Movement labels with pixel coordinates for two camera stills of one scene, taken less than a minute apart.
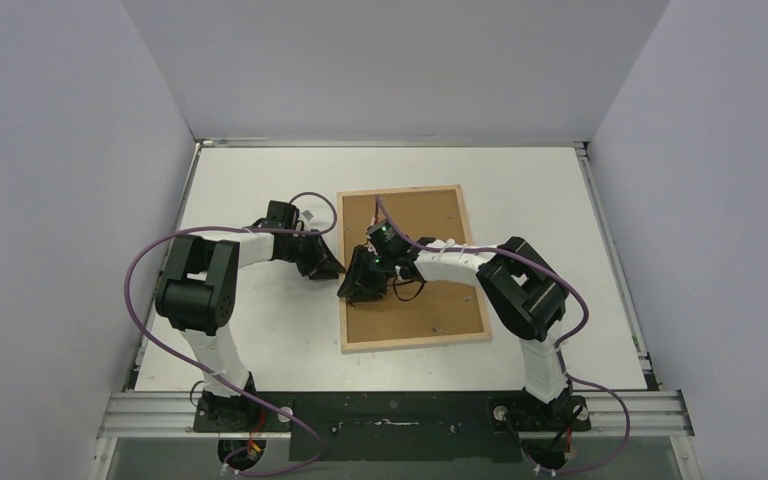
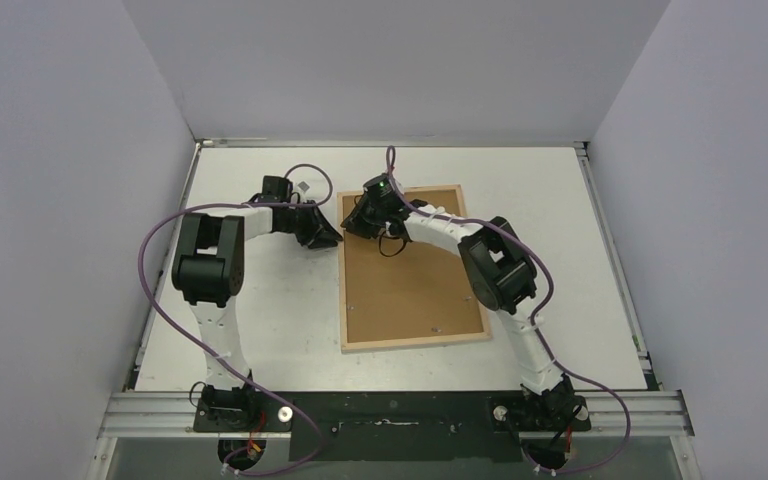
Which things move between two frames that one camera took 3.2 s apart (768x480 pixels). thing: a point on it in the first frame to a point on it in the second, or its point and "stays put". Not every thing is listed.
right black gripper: [364, 275] to [362, 216]
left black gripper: [322, 264] to [320, 233]
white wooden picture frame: [404, 342] stays put
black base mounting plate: [394, 427] stays put
